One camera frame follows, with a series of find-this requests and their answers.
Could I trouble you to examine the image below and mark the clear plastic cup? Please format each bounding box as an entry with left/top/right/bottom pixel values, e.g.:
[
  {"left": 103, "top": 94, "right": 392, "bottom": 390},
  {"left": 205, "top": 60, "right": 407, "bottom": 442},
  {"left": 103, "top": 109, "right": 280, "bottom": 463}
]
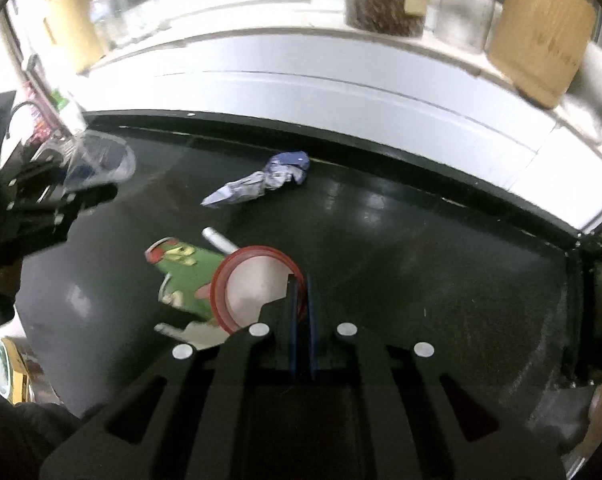
[{"left": 63, "top": 131, "right": 136, "bottom": 191}]

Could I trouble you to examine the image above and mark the red rimmed white lid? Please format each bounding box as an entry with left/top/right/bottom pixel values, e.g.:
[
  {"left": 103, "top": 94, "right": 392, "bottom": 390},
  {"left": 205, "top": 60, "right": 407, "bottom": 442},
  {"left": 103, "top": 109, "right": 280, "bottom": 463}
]
[{"left": 209, "top": 245, "right": 307, "bottom": 334}]

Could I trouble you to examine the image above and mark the green SpongeBob snack bag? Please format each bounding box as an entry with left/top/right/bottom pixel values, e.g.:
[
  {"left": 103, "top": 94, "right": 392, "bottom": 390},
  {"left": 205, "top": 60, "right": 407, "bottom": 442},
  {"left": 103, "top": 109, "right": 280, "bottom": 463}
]
[{"left": 144, "top": 237, "right": 228, "bottom": 351}]

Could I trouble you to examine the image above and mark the white and green marker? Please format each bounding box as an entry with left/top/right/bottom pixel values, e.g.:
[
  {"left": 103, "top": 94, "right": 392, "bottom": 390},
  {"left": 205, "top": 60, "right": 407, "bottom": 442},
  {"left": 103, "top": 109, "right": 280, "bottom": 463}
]
[{"left": 201, "top": 226, "right": 239, "bottom": 256}]

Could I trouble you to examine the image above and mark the blue white wrapper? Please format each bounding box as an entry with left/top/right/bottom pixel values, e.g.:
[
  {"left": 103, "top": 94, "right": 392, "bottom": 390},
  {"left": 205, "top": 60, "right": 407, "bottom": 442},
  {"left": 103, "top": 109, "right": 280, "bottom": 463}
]
[{"left": 200, "top": 151, "right": 310, "bottom": 208}]

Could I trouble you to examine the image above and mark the chrome kitchen faucet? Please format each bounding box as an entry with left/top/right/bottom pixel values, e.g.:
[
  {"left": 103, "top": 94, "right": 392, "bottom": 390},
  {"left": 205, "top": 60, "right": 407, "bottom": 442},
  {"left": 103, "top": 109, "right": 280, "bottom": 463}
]
[{"left": 6, "top": 101, "right": 34, "bottom": 146}]

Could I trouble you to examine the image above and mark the red labelled detergent bottle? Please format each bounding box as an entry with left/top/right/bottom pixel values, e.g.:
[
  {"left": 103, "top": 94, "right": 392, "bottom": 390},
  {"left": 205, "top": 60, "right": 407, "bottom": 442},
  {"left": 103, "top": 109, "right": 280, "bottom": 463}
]
[{"left": 24, "top": 81, "right": 56, "bottom": 146}]

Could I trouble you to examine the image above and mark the white green soap bottle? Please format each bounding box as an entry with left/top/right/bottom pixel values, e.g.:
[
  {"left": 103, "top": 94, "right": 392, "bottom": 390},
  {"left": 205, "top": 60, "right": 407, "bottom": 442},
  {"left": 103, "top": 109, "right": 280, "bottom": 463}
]
[{"left": 51, "top": 89, "right": 87, "bottom": 136}]

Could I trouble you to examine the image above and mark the yellow plastic pitcher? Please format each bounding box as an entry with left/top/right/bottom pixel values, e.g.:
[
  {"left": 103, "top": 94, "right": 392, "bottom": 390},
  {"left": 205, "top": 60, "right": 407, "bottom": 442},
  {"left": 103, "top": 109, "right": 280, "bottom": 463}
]
[{"left": 44, "top": 0, "right": 104, "bottom": 74}]

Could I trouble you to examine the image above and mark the clear plastic water bottle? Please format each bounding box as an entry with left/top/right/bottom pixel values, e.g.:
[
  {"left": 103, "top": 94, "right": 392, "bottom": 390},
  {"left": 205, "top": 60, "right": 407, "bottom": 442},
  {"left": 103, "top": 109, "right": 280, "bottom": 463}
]
[{"left": 90, "top": 0, "right": 144, "bottom": 50}]

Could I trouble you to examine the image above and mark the baby bottle pink cap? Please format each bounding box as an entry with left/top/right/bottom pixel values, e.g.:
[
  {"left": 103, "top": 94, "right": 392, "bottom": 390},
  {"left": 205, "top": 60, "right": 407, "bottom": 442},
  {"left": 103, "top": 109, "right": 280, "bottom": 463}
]
[{"left": 433, "top": 0, "right": 496, "bottom": 54}]

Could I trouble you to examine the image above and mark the wooden utensil holder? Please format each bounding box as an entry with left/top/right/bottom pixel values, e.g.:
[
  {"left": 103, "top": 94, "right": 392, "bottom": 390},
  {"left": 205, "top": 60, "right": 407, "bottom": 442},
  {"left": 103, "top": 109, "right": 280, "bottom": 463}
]
[{"left": 487, "top": 0, "right": 596, "bottom": 110}]

